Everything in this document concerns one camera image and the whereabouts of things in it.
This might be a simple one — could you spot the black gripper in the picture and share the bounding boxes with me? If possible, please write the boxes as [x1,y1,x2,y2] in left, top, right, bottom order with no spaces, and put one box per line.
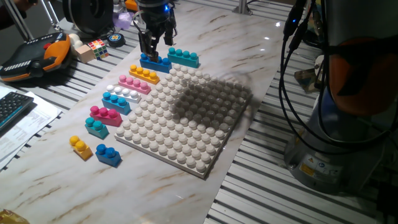
[136,0,177,63]

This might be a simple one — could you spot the blue four-stud block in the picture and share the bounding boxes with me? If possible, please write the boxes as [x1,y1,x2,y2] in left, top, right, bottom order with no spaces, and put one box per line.
[139,52,173,74]

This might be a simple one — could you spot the teal four-stud block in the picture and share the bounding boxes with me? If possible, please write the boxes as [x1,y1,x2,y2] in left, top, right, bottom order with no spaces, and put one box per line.
[167,47,200,69]

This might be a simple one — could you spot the yellow four-stud block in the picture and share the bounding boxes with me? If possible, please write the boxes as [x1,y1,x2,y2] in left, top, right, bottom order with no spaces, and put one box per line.
[129,64,161,85]

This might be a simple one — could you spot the forearm in dark red sleeve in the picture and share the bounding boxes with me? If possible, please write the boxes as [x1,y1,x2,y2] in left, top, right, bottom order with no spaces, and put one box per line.
[0,5,29,31]

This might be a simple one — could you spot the person hand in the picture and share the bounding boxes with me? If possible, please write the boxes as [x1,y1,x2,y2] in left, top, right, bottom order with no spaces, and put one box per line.
[14,0,38,11]

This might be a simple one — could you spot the purple translucent object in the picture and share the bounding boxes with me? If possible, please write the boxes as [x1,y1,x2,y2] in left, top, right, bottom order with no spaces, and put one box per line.
[112,11,134,30]

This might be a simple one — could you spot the round black disc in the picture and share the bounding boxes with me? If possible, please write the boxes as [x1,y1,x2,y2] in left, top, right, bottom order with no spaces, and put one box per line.
[107,32,126,48]

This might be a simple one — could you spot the orange plastic object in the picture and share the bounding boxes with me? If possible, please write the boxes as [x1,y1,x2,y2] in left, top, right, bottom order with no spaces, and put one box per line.
[124,0,139,12]

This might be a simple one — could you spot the pink four-stud block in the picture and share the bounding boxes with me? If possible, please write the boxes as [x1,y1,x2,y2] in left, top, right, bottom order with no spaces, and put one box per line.
[118,74,152,95]

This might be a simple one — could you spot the Rubik's cube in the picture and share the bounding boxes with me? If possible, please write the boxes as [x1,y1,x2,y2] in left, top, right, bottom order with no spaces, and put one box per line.
[87,39,110,61]

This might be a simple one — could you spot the white four-stud block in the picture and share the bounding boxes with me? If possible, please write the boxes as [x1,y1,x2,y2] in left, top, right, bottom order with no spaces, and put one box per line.
[106,84,142,104]

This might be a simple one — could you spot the black filament spool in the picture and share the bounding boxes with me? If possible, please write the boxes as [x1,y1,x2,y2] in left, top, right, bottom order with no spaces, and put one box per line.
[62,0,114,35]

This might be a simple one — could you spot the wooden cube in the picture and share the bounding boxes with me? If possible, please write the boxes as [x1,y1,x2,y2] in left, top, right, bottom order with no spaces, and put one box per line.
[75,44,96,64]

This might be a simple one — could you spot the light blue three-stud block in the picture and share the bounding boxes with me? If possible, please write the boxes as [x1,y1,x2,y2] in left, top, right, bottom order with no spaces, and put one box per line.
[101,91,132,116]

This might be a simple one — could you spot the white rounded figurine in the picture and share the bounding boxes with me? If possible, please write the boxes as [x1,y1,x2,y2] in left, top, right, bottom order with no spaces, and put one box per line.
[68,33,84,55]

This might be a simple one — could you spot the white studded baseplate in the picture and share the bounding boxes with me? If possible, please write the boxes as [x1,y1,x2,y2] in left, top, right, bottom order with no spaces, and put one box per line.
[114,63,253,180]

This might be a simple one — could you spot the magenta three-stud block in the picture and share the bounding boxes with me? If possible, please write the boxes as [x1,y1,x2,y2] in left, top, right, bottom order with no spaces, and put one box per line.
[89,105,124,128]

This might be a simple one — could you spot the teal two-stud block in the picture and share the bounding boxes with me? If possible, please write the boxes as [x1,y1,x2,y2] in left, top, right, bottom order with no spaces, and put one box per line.
[84,116,110,140]

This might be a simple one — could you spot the blue two-stud block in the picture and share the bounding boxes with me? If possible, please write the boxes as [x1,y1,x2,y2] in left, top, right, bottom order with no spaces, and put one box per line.
[95,143,123,168]

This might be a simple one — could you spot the black orange teach pendant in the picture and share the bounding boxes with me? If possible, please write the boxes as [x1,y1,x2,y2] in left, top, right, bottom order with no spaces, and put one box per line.
[0,32,72,83]

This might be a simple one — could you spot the yellow two-stud block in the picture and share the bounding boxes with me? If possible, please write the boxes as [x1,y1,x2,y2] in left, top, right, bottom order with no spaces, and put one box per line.
[68,135,94,162]

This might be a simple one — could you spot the silver metal rod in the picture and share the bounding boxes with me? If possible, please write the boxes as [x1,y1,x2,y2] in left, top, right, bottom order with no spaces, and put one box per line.
[2,0,34,42]

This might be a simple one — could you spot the printed paper sheets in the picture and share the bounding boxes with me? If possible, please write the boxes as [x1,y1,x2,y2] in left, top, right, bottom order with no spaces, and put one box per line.
[0,85,62,170]

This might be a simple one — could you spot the black keyboard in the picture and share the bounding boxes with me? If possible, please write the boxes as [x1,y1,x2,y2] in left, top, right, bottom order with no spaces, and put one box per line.
[0,91,35,131]

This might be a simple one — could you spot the marble pattern board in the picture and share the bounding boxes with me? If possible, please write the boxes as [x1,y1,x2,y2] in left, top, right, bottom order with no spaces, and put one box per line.
[0,0,295,224]

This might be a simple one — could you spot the gold foil bag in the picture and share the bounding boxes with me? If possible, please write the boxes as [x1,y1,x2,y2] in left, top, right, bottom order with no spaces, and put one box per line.
[0,208,30,224]

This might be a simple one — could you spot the aluminium profile post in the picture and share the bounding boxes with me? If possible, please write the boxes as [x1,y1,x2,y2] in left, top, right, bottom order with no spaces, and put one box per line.
[231,0,253,16]

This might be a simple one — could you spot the shiny metal bracket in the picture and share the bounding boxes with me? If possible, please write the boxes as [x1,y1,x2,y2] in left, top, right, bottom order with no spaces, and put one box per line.
[294,68,322,94]

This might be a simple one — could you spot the black strap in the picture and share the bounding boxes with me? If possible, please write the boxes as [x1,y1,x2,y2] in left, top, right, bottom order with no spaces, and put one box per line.
[325,34,398,97]

